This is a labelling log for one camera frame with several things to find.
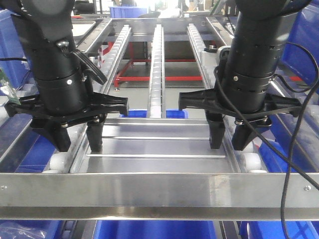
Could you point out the steel front shelf beam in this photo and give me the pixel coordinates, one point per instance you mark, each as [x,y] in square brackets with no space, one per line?
[151,196]

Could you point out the red metal frame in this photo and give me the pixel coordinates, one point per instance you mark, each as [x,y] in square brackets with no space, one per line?
[125,73]

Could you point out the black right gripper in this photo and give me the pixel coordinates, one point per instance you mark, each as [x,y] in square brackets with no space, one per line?
[253,106]

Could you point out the blue bin on right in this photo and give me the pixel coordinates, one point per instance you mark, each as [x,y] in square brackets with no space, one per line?
[305,32]

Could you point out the white roller conveyor rail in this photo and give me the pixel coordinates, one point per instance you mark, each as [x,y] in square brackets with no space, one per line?
[156,100]

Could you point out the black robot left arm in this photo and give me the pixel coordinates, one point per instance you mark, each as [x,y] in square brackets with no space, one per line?
[63,75]

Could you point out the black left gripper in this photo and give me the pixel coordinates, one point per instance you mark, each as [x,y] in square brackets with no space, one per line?
[53,126]

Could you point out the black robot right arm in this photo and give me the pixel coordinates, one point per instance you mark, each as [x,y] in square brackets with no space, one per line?
[243,76]

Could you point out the silver metal tray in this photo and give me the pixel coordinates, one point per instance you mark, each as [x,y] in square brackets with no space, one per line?
[132,145]

